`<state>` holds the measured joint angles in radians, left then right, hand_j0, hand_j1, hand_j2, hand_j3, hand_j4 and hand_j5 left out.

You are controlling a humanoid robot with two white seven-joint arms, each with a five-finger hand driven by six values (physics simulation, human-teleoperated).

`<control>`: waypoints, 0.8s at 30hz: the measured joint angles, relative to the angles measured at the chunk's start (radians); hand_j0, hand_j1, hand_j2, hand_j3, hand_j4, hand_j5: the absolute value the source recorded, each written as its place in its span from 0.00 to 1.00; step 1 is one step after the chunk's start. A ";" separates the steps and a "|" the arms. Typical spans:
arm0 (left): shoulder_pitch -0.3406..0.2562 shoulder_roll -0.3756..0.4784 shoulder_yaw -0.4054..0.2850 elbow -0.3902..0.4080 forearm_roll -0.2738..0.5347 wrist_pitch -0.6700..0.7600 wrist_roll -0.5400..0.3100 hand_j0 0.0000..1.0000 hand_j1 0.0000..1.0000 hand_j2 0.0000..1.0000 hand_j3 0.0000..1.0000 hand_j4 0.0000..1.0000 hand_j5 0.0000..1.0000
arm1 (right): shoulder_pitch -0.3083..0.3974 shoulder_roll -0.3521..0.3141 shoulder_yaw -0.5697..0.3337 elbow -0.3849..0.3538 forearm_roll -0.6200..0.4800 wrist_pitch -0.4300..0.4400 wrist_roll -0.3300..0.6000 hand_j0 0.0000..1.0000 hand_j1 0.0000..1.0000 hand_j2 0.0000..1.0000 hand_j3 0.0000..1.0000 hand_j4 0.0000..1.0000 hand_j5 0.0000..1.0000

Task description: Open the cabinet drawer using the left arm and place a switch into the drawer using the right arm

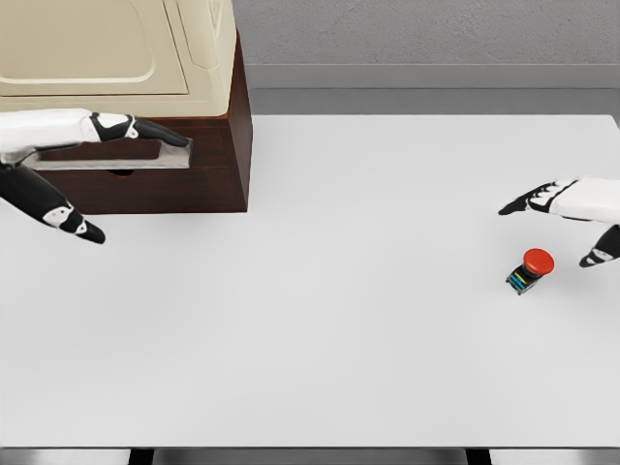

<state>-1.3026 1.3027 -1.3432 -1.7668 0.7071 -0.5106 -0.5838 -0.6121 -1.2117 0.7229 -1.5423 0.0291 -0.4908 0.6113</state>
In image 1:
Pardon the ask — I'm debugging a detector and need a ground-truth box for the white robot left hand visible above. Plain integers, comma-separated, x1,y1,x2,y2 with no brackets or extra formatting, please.
0,109,194,245

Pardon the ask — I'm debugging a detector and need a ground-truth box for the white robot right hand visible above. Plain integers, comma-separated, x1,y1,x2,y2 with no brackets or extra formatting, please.
498,177,620,269

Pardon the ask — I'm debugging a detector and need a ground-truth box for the brown drawer with silver handle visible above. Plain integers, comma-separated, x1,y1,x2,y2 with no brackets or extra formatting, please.
0,117,233,171

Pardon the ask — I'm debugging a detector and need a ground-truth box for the brown and cream cabinet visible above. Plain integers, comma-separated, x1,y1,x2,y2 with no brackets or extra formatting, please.
0,0,255,216

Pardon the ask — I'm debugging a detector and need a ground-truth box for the red push-button switch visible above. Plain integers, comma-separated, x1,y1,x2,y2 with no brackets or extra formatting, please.
505,247,556,296

